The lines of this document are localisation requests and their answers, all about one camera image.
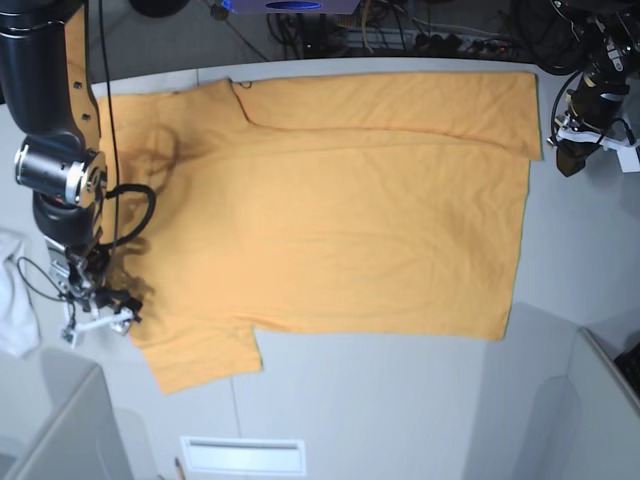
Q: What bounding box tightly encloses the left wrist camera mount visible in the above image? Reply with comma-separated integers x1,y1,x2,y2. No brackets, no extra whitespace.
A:
547,114,639,177

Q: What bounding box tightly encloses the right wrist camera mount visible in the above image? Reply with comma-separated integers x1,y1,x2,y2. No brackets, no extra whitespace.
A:
59,304,136,348

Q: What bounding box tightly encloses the white cloth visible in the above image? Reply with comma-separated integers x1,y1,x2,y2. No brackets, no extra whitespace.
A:
1,228,40,358

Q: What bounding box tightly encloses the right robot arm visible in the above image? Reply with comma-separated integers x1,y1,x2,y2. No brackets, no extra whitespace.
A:
1,1,156,327

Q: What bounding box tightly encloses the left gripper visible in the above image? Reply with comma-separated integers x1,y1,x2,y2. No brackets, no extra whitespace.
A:
554,112,620,177

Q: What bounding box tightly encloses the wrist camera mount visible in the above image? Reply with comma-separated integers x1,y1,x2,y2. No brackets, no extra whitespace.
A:
59,304,136,348
547,114,639,177

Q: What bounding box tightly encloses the white box left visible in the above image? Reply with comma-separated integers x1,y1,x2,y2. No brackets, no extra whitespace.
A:
1,348,134,479

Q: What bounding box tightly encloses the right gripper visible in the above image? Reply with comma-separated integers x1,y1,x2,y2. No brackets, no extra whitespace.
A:
47,238,142,325

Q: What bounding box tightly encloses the yellow T-shirt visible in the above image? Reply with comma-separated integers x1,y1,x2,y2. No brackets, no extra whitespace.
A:
99,72,541,394

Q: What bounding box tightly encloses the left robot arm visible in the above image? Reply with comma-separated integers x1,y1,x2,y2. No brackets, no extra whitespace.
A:
509,1,639,177

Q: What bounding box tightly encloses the white box right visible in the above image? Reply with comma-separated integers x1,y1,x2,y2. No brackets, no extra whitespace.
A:
559,329,639,479

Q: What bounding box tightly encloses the white box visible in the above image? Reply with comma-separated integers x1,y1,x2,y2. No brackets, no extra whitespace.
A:
559,329,639,479
1,348,134,479

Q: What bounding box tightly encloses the white label plate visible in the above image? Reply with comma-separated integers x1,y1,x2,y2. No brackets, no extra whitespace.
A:
181,436,307,477

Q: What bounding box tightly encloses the pencil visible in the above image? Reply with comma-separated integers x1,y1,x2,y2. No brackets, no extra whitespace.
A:
174,457,186,480

